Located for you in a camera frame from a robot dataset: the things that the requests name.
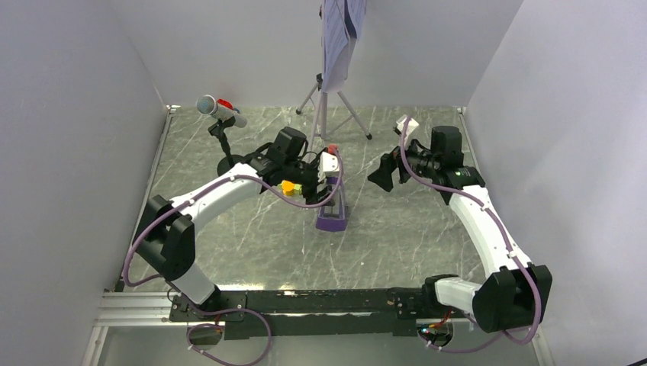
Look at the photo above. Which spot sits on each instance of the silver toy microphone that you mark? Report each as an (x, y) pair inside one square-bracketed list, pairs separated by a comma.
[(208, 105)]

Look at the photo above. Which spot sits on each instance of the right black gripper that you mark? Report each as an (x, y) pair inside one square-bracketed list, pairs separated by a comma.
[(382, 177)]

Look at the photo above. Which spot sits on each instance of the lilac tripod music stand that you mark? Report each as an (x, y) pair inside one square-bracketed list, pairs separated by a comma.
[(319, 99)]

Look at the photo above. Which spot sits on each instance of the purple metronome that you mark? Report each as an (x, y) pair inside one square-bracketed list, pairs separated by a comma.
[(334, 216)]

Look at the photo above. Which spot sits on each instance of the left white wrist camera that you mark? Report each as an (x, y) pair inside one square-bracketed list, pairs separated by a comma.
[(328, 165)]

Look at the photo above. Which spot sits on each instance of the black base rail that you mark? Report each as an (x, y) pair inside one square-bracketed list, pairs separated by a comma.
[(398, 311)]

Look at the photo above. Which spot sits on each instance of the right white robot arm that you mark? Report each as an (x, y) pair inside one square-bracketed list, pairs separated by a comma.
[(515, 292)]

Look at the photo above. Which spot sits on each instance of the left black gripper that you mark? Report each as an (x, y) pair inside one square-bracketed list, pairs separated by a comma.
[(310, 193)]

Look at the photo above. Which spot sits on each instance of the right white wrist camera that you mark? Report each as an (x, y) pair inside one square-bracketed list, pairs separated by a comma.
[(407, 125)]

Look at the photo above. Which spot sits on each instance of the orange green toy block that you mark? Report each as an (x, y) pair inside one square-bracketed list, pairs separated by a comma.
[(290, 188)]

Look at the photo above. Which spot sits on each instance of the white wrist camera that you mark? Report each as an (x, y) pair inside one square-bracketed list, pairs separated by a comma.
[(328, 165), (407, 125)]

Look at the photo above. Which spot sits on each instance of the sheet music paper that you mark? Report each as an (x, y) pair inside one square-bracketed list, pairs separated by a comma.
[(342, 23)]

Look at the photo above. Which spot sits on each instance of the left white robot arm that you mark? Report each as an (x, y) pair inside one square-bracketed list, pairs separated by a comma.
[(166, 235)]

